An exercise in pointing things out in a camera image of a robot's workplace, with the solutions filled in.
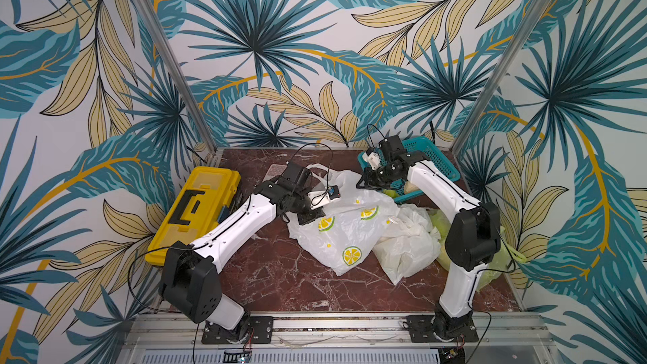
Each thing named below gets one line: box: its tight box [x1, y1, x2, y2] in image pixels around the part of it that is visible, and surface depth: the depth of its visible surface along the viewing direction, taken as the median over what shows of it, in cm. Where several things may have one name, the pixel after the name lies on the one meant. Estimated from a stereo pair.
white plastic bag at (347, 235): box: [285, 163, 401, 277], surface depth 80 cm
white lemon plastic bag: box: [372, 203, 441, 286], surface depth 80 cm
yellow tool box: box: [144, 165, 242, 267], surface depth 84 cm
